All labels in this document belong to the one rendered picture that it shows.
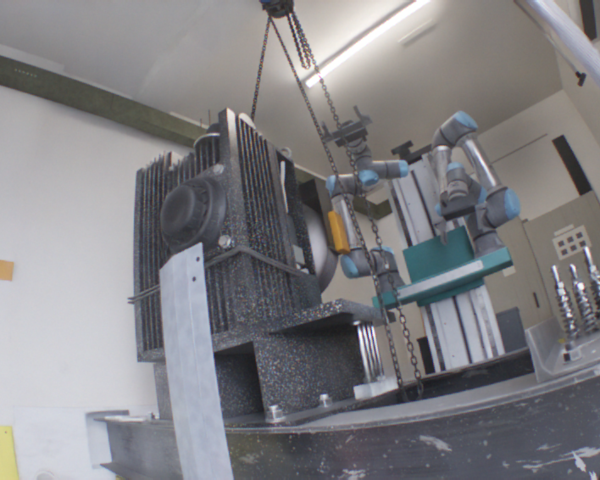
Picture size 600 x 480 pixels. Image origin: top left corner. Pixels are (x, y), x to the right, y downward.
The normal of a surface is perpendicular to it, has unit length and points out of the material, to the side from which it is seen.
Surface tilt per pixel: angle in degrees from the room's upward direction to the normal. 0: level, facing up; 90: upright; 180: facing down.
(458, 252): 90
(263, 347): 90
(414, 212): 90
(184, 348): 90
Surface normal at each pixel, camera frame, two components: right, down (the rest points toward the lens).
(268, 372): 0.71, -0.39
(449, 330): -0.60, -0.21
